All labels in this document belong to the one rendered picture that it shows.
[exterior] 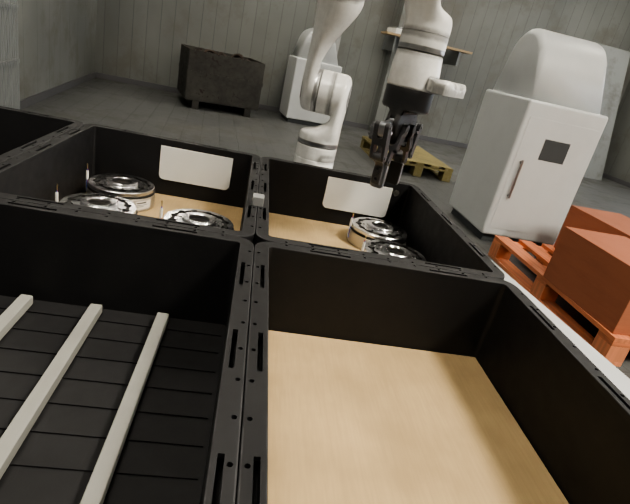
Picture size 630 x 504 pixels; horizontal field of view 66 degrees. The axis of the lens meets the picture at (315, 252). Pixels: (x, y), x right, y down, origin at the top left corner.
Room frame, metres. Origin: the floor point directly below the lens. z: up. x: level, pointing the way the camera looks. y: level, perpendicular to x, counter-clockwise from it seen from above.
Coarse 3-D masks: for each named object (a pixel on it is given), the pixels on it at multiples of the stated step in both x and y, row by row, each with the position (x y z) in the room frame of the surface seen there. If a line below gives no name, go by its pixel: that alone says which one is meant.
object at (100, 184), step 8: (96, 176) 0.75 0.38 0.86; (104, 176) 0.76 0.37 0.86; (128, 176) 0.79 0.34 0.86; (136, 176) 0.79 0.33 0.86; (88, 184) 0.71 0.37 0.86; (96, 184) 0.72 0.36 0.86; (104, 184) 0.72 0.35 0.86; (144, 184) 0.76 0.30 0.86; (152, 184) 0.77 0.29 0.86; (104, 192) 0.69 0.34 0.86; (112, 192) 0.70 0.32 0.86; (120, 192) 0.70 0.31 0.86; (128, 192) 0.71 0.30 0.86; (136, 192) 0.72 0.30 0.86; (144, 192) 0.72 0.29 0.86; (152, 192) 0.75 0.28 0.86
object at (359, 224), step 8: (352, 224) 0.81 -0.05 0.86; (360, 224) 0.81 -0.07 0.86; (392, 224) 0.86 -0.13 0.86; (360, 232) 0.78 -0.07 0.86; (368, 232) 0.78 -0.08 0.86; (376, 232) 0.79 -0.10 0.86; (392, 232) 0.81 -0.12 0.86; (400, 232) 0.83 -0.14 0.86; (392, 240) 0.77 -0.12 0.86; (400, 240) 0.78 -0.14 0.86
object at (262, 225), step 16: (272, 160) 0.86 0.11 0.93; (288, 160) 0.88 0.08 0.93; (352, 176) 0.88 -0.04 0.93; (368, 176) 0.90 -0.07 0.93; (416, 192) 0.87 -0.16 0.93; (432, 208) 0.77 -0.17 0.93; (256, 224) 0.52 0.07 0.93; (448, 224) 0.70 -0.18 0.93; (256, 240) 0.49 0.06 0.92; (272, 240) 0.48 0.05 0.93; (288, 240) 0.49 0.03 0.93; (464, 240) 0.64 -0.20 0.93; (368, 256) 0.50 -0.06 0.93; (384, 256) 0.51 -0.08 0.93; (480, 256) 0.59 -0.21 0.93; (464, 272) 0.52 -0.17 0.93; (480, 272) 0.53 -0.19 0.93; (496, 272) 0.54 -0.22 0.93
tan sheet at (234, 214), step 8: (160, 200) 0.79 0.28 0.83; (168, 200) 0.80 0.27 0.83; (176, 200) 0.81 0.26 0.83; (184, 200) 0.82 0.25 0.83; (192, 200) 0.83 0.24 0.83; (152, 208) 0.75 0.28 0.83; (168, 208) 0.76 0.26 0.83; (176, 208) 0.77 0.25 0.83; (184, 208) 0.78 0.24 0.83; (192, 208) 0.79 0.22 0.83; (200, 208) 0.80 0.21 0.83; (208, 208) 0.81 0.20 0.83; (216, 208) 0.81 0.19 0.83; (224, 208) 0.82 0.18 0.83; (232, 208) 0.83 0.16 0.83; (240, 208) 0.84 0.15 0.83; (152, 216) 0.71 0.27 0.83; (232, 216) 0.79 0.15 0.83; (240, 216) 0.80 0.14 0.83; (240, 224) 0.76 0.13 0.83
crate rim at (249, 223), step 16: (80, 128) 0.76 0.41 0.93; (96, 128) 0.81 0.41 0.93; (112, 128) 0.81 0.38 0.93; (48, 144) 0.64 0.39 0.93; (192, 144) 0.83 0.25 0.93; (16, 160) 0.55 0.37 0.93; (32, 160) 0.58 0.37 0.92; (256, 160) 0.82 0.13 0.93; (0, 176) 0.50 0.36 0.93; (256, 176) 0.72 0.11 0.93; (0, 192) 0.44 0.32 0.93; (256, 192) 0.64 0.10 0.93; (80, 208) 0.45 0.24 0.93; (96, 208) 0.46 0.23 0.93; (256, 208) 0.57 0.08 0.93; (176, 224) 0.46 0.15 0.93; (192, 224) 0.47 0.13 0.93
